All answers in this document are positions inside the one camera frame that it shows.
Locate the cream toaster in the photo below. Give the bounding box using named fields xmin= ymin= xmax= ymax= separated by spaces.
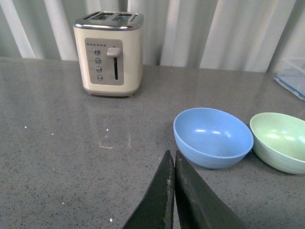
xmin=73 ymin=11 xmax=144 ymax=96

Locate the clear plastic container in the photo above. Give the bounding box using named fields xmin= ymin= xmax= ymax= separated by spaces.
xmin=274 ymin=57 xmax=305 ymax=100

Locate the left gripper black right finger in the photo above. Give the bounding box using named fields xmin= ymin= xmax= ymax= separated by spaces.
xmin=175 ymin=150 xmax=250 ymax=229

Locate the light blue bowl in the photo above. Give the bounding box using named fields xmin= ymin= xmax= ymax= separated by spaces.
xmin=173 ymin=107 xmax=254 ymax=169

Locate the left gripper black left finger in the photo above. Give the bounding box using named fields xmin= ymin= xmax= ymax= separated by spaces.
xmin=123 ymin=150 xmax=175 ymax=229

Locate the light green bowl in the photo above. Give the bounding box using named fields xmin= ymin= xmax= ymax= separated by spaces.
xmin=250 ymin=113 xmax=305 ymax=175

